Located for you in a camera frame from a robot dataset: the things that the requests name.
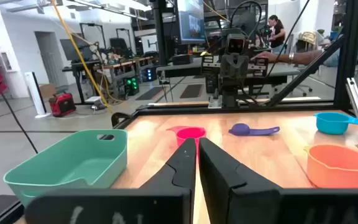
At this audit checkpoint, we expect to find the person's hand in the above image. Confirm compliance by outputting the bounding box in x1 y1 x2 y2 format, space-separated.
250 51 279 63

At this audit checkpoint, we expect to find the black monitor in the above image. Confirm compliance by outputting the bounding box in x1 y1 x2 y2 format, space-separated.
176 0 206 44

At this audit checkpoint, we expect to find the yellow hanging cable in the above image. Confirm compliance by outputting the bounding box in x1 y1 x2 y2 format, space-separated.
50 0 112 112

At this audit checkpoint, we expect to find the light blue measuring cup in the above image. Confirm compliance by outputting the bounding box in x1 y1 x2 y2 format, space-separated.
314 111 358 136

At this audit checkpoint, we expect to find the teal plastic basket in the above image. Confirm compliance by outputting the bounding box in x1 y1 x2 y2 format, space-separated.
3 129 129 206

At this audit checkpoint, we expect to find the tan hat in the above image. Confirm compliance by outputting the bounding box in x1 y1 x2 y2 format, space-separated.
298 30 318 45

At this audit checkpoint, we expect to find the black hanging cable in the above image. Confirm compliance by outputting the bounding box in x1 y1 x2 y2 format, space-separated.
0 51 40 156

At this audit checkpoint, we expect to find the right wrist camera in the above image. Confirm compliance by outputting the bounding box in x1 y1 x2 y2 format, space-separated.
224 32 250 56

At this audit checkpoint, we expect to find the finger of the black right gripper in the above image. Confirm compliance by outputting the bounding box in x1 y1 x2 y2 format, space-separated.
221 55 235 78
234 55 249 78

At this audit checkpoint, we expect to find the wooden workbench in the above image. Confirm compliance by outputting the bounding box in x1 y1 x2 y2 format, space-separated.
62 55 155 103

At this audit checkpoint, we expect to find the computer with green lights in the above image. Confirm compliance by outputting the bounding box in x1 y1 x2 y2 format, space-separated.
123 76 140 96

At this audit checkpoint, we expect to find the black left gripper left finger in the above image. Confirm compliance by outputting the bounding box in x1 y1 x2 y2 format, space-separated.
24 138 197 224

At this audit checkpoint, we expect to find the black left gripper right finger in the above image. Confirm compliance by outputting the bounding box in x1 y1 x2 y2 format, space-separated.
199 138 358 224

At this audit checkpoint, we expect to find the small dark blue measuring cup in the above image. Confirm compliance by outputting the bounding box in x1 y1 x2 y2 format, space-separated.
227 123 281 137

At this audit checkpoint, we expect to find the black desk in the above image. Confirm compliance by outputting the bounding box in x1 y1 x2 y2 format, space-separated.
155 57 301 94

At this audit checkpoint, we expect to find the dark floor mat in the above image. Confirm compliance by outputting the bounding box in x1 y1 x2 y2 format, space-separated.
180 83 204 99
135 86 164 101

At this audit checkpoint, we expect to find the red measuring cup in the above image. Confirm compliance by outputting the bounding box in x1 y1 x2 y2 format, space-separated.
166 125 207 149

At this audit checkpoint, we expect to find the black metal table frame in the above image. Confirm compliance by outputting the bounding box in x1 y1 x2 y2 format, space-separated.
110 0 358 129

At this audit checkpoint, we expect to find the large orange measuring cup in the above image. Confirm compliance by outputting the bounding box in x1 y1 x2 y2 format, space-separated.
303 144 358 189

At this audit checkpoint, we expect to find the white tower fan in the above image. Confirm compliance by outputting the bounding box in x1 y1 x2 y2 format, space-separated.
24 71 52 119

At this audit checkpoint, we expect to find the computer with blue lights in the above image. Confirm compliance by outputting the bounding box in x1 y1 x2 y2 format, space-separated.
141 67 157 82

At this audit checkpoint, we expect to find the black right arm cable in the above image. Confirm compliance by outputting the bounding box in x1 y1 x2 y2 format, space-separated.
229 0 262 35

